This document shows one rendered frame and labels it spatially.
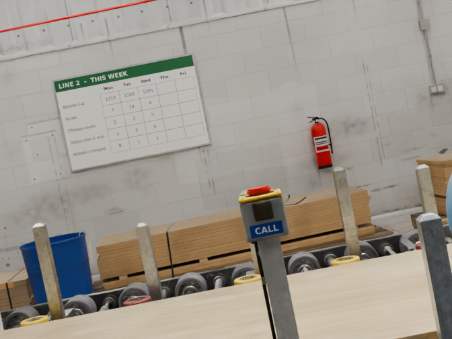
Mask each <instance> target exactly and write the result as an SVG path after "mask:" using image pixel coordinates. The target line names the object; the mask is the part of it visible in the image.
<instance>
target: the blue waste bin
mask: <svg viewBox="0 0 452 339"><path fill-rule="evenodd" d="M82 231H85V232H86V233H85V232H82ZM86 234H87V236H88V246H89V255H90V258H91V259H93V258H92V254H91V245H90V238H89V234H88V232H87V231H86V230H81V231H80V232H77V233H68V234H64V235H58V236H54V237H49V240H50V245H51V249H52V254H53V258H54V264H55V268H56V273H57V277H58V281H59V286H60V290H61V296H62V299H68V298H71V297H74V296H76V295H88V294H92V293H94V292H93V291H94V289H93V284H92V279H91V270H90V266H89V257H88V253H87V244H86V240H85V236H86ZM20 250H21V252H22V256H23V259H24V264H25V266H26V272H27V273H28V278H29V281H30V286H31V288H32V293H33V296H34V300H35V304H36V305H37V304H41V303H47V302H48V300H47V296H46V291H45V287H44V281H43V277H42V272H41V268H40V263H39V259H38V253H37V249H36V244H35V241H33V242H30V243H27V244H24V245H22V246H20Z"/></svg>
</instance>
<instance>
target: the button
mask: <svg viewBox="0 0 452 339"><path fill-rule="evenodd" d="M270 190H271V187H270V186H269V185H267V186H259V187H255V188H250V189H248V191H247V194H249V196H254V195H259V194H265V193H267V192H270Z"/></svg>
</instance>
